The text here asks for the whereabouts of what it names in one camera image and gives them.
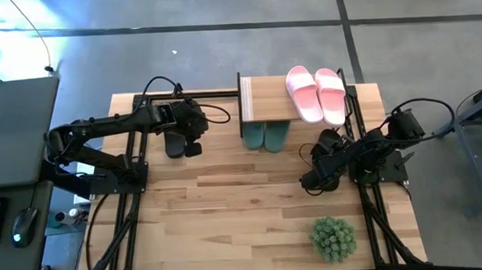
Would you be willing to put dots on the small white bottle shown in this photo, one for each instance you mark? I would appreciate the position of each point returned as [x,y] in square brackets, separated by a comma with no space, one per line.
[68,217]

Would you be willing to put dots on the dark green slide sandal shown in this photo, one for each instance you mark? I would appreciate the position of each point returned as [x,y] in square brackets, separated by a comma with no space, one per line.
[254,135]
[277,135]

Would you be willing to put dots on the green artificial ball plant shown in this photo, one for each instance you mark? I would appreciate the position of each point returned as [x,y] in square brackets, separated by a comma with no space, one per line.
[333,239]

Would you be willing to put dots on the black computer mouse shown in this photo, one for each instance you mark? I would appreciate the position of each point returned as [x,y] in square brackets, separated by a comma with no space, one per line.
[24,227]

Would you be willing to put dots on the dark grey side desk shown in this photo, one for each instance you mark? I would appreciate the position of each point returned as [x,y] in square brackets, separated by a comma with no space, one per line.
[8,267]

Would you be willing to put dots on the black aluminium frame rails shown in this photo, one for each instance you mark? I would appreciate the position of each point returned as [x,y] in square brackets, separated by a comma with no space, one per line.
[126,240]
[378,227]

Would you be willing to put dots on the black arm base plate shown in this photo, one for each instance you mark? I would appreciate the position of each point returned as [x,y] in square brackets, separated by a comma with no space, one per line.
[393,172]
[119,184]

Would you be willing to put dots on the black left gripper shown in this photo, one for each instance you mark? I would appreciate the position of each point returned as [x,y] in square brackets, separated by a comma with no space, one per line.
[186,119]

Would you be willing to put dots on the pink slide sandal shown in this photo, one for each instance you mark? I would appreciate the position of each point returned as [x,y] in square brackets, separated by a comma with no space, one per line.
[304,94]
[331,99]

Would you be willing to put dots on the white power strip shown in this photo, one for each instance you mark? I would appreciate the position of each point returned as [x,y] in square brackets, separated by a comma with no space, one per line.
[81,199]

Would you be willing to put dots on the grey monitor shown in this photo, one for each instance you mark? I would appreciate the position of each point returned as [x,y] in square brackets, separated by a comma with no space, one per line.
[13,130]

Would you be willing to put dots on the black clamp knob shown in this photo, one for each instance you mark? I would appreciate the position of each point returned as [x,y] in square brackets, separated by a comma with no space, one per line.
[178,88]

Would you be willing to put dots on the wooden shelf with black posts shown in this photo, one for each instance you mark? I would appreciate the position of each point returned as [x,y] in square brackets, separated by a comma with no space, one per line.
[268,100]

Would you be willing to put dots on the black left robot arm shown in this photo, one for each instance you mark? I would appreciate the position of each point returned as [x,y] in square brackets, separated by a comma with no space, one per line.
[108,121]

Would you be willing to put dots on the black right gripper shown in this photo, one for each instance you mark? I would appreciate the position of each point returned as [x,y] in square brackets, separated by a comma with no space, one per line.
[321,172]

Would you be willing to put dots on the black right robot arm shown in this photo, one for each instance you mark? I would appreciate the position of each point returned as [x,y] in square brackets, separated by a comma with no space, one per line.
[361,151]

